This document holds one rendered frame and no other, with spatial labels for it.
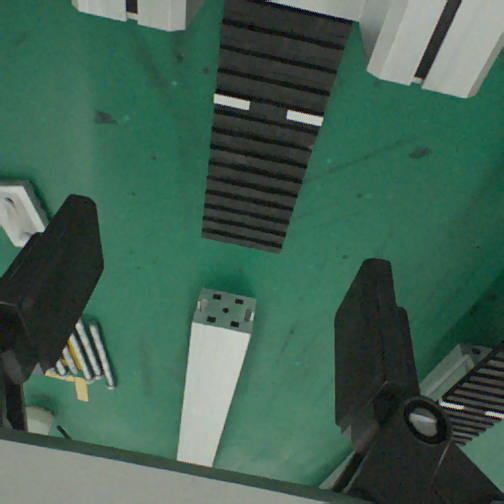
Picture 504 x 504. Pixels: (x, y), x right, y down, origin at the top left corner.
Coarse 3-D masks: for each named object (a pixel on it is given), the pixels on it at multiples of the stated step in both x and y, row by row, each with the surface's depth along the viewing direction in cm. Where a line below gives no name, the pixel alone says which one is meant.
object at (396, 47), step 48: (96, 0) 10; (144, 0) 10; (192, 0) 10; (288, 0) 13; (336, 0) 13; (384, 0) 10; (432, 0) 9; (480, 0) 9; (384, 48) 10; (432, 48) 10; (480, 48) 9
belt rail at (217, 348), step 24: (216, 312) 29; (240, 312) 29; (192, 336) 29; (216, 336) 29; (240, 336) 29; (192, 360) 32; (216, 360) 31; (240, 360) 31; (192, 384) 34; (216, 384) 34; (192, 408) 38; (216, 408) 37; (192, 432) 42; (216, 432) 41; (192, 456) 47
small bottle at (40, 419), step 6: (30, 408) 50; (36, 408) 50; (42, 408) 50; (30, 414) 49; (36, 414) 49; (42, 414) 50; (48, 414) 50; (30, 420) 49; (36, 420) 49; (42, 420) 49; (48, 420) 50; (30, 426) 48; (36, 426) 49; (42, 426) 49; (48, 426) 50; (36, 432) 48; (42, 432) 49
